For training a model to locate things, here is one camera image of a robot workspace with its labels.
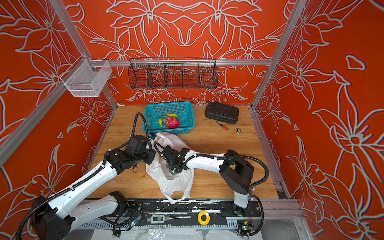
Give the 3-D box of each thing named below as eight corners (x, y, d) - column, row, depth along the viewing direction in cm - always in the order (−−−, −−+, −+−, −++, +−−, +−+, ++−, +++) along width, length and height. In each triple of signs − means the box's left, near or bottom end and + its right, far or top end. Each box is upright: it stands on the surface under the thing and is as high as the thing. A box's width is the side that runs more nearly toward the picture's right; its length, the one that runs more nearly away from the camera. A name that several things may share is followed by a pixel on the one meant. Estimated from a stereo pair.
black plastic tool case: (203, 119, 113) (204, 113, 108) (206, 106, 121) (207, 101, 116) (236, 125, 109) (238, 119, 104) (237, 112, 117) (239, 106, 112)
